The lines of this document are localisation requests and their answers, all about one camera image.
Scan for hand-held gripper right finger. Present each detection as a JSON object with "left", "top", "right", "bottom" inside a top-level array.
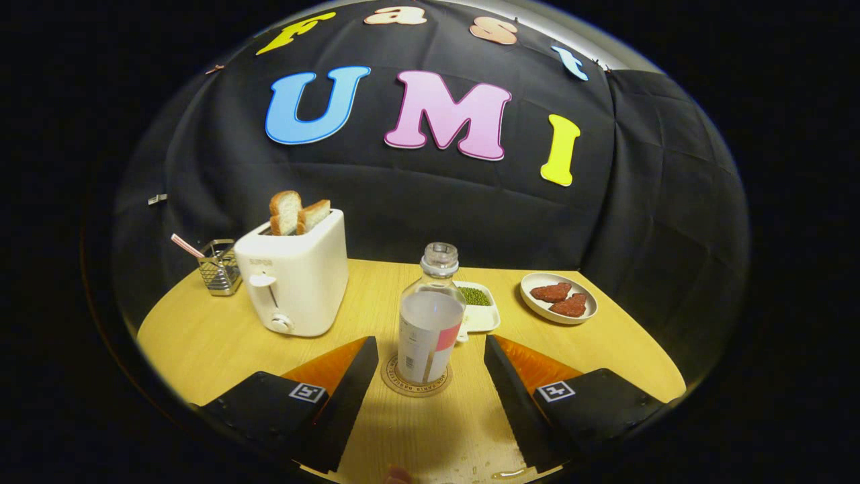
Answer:
[{"left": 483, "top": 334, "right": 673, "bottom": 473}]

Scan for pink striped straw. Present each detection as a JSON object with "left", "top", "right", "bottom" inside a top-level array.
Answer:
[{"left": 171, "top": 233, "right": 205, "bottom": 259}]

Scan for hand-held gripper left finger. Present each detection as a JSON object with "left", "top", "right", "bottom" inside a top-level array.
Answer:
[{"left": 195, "top": 336, "right": 380, "bottom": 475}]

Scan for red heart-shaped meat piece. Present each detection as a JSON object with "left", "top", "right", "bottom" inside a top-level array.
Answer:
[
  {"left": 549, "top": 293, "right": 588, "bottom": 318},
  {"left": 530, "top": 282, "right": 572, "bottom": 303}
]

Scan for toast slice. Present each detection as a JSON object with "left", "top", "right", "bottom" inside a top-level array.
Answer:
[
  {"left": 297, "top": 199, "right": 331, "bottom": 235},
  {"left": 269, "top": 190, "right": 304, "bottom": 236}
]

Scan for metal mesh holder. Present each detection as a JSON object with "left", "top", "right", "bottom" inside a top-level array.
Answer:
[{"left": 198, "top": 239, "right": 243, "bottom": 297}]

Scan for clear plastic juice bottle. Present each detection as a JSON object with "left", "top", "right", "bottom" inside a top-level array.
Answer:
[{"left": 397, "top": 242, "right": 469, "bottom": 385}]

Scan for black backdrop cloth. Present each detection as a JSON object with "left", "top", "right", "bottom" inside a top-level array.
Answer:
[{"left": 111, "top": 0, "right": 750, "bottom": 384}]

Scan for round cork coaster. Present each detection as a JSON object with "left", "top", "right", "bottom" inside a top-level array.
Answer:
[{"left": 380, "top": 352, "right": 453, "bottom": 398}]

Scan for white round plate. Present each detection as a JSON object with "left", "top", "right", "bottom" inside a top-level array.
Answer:
[{"left": 520, "top": 272, "right": 599, "bottom": 326}]

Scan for white divided bean tray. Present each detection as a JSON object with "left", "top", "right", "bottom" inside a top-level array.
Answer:
[{"left": 456, "top": 281, "right": 501, "bottom": 344}]

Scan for white toaster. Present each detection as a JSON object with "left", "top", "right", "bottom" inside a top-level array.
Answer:
[{"left": 234, "top": 208, "right": 349, "bottom": 338}]

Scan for wooden table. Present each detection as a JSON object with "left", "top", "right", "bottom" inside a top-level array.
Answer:
[{"left": 136, "top": 259, "right": 687, "bottom": 484}]

